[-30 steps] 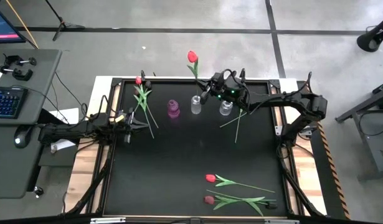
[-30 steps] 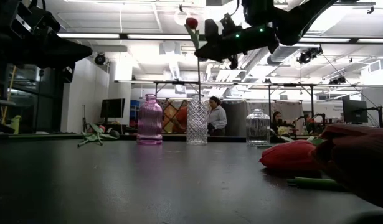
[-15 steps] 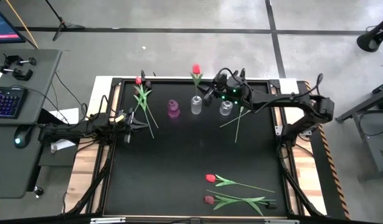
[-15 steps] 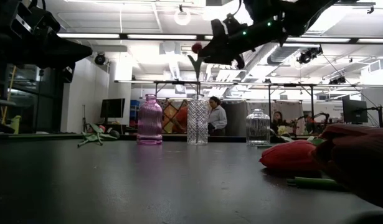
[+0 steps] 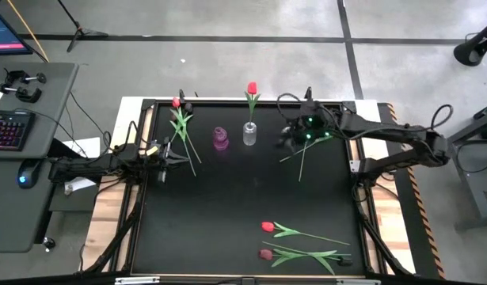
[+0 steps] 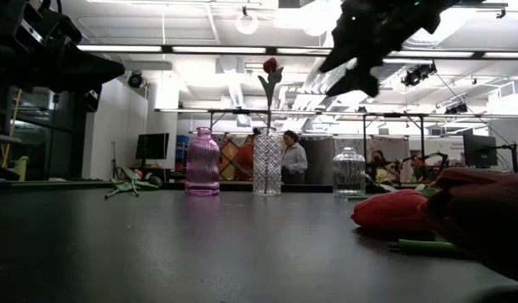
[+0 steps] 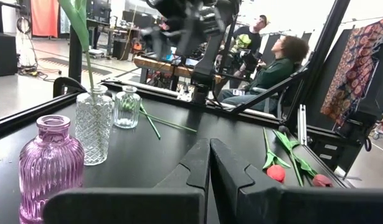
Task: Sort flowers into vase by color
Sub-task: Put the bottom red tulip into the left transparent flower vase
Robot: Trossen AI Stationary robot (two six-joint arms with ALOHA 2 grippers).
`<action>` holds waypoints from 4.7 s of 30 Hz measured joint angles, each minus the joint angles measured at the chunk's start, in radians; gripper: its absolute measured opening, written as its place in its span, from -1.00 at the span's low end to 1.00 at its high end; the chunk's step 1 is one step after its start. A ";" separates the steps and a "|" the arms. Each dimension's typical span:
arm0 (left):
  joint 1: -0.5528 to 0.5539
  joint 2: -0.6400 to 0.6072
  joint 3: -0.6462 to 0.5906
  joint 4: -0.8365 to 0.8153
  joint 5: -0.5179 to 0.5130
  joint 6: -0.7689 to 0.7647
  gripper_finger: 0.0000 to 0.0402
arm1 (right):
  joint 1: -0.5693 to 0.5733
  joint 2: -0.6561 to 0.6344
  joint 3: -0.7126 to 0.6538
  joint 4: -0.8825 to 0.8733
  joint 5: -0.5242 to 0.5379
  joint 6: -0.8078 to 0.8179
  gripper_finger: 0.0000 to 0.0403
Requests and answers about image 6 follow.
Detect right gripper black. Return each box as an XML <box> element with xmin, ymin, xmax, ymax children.
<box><xmin>319</xmin><ymin>0</ymin><xmax>441</xmax><ymax>98</ymax></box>

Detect person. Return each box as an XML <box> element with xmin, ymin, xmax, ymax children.
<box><xmin>281</xmin><ymin>130</ymin><xmax>309</xmax><ymax>185</ymax></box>
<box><xmin>367</xmin><ymin>150</ymin><xmax>394</xmax><ymax>182</ymax></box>

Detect black tripod stand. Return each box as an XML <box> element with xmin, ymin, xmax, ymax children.
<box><xmin>110</xmin><ymin>141</ymin><xmax>120</xmax><ymax>180</ymax></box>

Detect black track spotlight cluster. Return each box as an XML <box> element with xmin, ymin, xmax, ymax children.
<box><xmin>401</xmin><ymin>62</ymin><xmax>437</xmax><ymax>88</ymax></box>

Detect pink ribbed glass vase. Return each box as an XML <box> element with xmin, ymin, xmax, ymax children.
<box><xmin>184</xmin><ymin>126</ymin><xmax>221</xmax><ymax>197</ymax></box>

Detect short clear ribbed glass vase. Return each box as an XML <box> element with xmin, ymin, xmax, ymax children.
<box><xmin>332</xmin><ymin>146</ymin><xmax>366</xmax><ymax>199</ymax></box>

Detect tall clear crystal vase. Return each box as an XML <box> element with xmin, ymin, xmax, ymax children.
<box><xmin>253</xmin><ymin>127</ymin><xmax>283</xmax><ymax>197</ymax></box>

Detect blue storage bins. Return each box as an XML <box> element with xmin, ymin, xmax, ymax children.
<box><xmin>176</xmin><ymin>134</ymin><xmax>190</xmax><ymax>172</ymax></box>

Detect round white globe lamp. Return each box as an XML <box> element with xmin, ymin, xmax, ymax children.
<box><xmin>235</xmin><ymin>11</ymin><xmax>259</xmax><ymax>35</ymax></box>

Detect colourful patchwork quilt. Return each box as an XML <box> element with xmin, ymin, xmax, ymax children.
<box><xmin>211</xmin><ymin>134</ymin><xmax>254</xmax><ymax>181</ymax></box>

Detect yellow-green bottle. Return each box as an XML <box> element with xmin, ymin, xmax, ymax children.
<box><xmin>13</xmin><ymin>156</ymin><xmax>30</xmax><ymax>182</ymax></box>

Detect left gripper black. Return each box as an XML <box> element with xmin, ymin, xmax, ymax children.
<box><xmin>0</xmin><ymin>0</ymin><xmax>125</xmax><ymax>113</ymax></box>

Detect dark grey partition panel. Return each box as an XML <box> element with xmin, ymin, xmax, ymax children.
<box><xmin>300</xmin><ymin>136</ymin><xmax>335</xmax><ymax>185</ymax></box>

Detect yellow hanging cable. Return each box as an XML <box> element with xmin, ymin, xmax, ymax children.
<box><xmin>0</xmin><ymin>86</ymin><xmax>23</xmax><ymax>169</ymax></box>

